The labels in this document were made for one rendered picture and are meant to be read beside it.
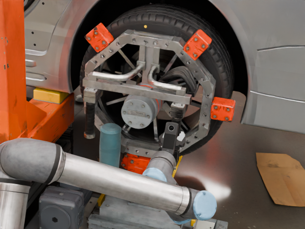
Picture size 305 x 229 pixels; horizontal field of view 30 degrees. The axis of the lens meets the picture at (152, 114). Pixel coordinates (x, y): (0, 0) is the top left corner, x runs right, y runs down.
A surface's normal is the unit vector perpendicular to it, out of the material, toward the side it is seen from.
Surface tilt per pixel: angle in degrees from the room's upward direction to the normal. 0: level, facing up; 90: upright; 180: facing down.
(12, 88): 90
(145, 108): 90
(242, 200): 0
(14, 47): 90
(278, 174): 2
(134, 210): 0
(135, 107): 90
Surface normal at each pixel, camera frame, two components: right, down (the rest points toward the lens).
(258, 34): -0.25, 0.41
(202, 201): 0.53, -0.10
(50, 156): 0.37, -0.39
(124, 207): 0.07, -0.89
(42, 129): 0.97, 0.18
